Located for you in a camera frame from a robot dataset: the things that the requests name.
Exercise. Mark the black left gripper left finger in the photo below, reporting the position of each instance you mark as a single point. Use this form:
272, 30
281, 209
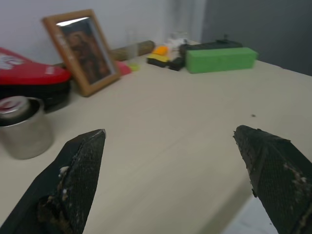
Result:
80, 180

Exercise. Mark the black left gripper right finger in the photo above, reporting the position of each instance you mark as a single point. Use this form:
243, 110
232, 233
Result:
275, 170

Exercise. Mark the red and black pencil case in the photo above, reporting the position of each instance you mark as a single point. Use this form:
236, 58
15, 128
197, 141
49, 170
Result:
29, 78

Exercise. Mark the silver metal cup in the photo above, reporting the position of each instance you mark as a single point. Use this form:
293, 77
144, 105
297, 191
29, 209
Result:
25, 132

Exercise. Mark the pink sticky note pad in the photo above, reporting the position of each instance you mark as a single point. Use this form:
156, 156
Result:
123, 67

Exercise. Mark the green rectangular block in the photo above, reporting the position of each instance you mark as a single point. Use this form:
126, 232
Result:
219, 59

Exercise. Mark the yellow-green sticky note pad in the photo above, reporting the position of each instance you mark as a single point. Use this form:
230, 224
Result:
134, 66

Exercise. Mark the brown cylindrical roll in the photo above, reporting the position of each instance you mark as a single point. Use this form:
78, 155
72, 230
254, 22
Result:
132, 50

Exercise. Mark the black rectangular device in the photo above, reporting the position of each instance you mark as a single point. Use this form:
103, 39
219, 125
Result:
209, 45

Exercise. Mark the small black block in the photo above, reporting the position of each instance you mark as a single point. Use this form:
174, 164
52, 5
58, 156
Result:
176, 64

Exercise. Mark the clear glass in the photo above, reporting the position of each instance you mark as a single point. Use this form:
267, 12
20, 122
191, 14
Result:
131, 42

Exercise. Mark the orange and black block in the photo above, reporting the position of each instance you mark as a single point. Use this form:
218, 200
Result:
159, 56

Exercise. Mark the clear plastic container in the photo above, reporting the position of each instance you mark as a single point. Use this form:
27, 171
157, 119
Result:
178, 39

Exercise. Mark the wooden picture frame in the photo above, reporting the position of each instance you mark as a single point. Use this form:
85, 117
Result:
81, 52

